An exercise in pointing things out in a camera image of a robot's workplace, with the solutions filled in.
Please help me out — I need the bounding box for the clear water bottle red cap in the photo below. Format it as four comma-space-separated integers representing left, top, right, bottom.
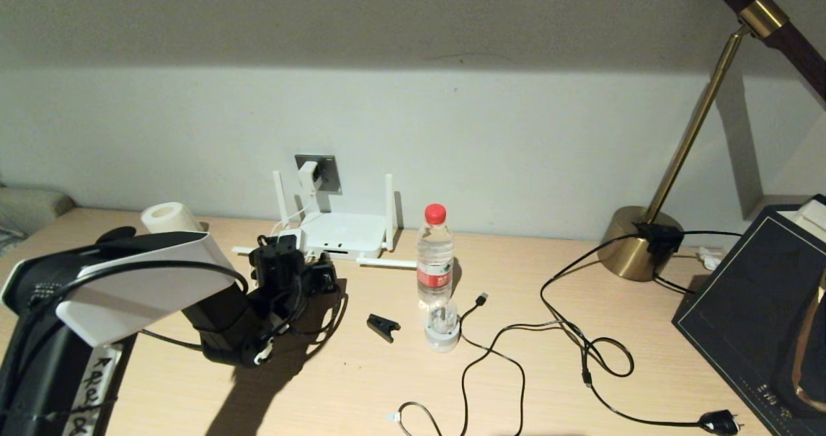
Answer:
416, 204, 456, 309

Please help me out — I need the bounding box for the brass desk lamp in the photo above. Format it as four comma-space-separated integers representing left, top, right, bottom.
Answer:
597, 0, 826, 282

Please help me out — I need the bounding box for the small black plastic clip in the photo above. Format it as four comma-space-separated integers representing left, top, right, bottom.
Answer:
367, 312, 402, 342

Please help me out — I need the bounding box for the black USB cable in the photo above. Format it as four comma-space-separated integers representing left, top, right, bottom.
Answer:
459, 292, 634, 436

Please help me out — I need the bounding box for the small white clear-dome humidifier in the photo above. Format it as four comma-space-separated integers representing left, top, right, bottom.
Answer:
424, 296, 461, 352

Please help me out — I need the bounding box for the grey cushion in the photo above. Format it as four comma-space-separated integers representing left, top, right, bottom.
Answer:
0, 186, 77, 233

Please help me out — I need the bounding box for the black cable with white tag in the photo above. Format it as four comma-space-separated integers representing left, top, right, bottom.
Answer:
387, 399, 446, 436

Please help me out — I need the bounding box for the grey wall power socket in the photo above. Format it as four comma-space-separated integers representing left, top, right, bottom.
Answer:
296, 154, 341, 195

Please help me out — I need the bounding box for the white wifi router with antennas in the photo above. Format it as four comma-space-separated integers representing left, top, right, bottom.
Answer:
231, 172, 419, 269

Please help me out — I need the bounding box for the black left camera cable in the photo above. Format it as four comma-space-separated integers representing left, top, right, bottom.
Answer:
0, 235, 339, 337

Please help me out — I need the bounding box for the black lamp power cord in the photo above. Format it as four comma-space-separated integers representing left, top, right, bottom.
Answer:
541, 230, 743, 435

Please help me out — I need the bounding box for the white power adapter with cord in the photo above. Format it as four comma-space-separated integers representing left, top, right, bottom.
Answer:
270, 161, 322, 238

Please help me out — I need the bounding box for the white toilet paper roll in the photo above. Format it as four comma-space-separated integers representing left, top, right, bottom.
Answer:
141, 202, 202, 232

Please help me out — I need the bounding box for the black block on lamp base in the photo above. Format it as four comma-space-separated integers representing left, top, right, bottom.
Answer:
636, 222, 685, 256

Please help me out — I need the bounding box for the white box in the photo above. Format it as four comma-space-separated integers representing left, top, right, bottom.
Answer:
778, 199, 826, 246

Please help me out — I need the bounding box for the white handwritten label tape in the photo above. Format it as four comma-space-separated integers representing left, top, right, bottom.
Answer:
65, 347, 122, 436

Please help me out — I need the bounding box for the dark blue gift bag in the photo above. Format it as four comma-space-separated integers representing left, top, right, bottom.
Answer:
671, 194, 826, 436

